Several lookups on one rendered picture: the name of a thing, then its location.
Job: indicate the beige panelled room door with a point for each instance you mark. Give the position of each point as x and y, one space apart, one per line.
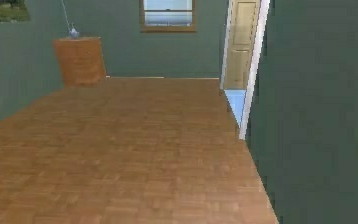
241 43

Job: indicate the wooden framed window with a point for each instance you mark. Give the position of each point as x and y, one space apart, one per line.
168 15

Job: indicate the brown wooden cabinet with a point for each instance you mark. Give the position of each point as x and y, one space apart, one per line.
80 61

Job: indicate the green landscape wall picture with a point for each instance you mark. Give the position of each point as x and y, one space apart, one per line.
7 10

